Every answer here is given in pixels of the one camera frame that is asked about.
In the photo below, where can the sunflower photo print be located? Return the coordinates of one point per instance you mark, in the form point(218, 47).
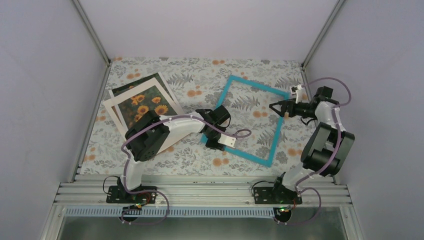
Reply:
point(158, 76)

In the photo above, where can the floral patterned table mat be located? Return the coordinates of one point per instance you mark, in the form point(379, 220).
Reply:
point(185, 77)

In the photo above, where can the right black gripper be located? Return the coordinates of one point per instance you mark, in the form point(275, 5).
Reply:
point(284, 103)

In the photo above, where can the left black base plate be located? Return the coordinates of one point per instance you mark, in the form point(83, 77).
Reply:
point(118, 195)

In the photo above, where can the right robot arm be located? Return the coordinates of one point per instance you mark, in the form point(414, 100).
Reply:
point(326, 150)

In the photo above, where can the teal and wood picture frame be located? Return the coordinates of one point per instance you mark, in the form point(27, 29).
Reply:
point(247, 102)

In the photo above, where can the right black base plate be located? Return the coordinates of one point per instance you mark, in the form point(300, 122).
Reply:
point(263, 195)

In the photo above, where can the white mat sunflower photo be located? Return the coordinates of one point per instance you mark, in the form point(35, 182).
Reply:
point(126, 108)

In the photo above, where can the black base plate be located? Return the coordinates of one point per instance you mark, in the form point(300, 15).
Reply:
point(118, 195)
point(263, 195)

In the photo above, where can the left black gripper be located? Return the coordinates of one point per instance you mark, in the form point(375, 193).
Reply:
point(209, 144)

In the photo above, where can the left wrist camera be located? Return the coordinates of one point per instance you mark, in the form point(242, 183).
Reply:
point(227, 140)

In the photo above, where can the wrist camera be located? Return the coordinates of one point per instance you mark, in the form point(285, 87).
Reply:
point(227, 140)
point(296, 91)

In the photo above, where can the aluminium rail base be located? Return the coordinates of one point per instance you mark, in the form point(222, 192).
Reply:
point(200, 191)

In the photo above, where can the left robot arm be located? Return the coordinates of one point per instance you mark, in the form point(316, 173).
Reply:
point(154, 133)

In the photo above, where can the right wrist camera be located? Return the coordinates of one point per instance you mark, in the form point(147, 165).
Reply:
point(296, 91)

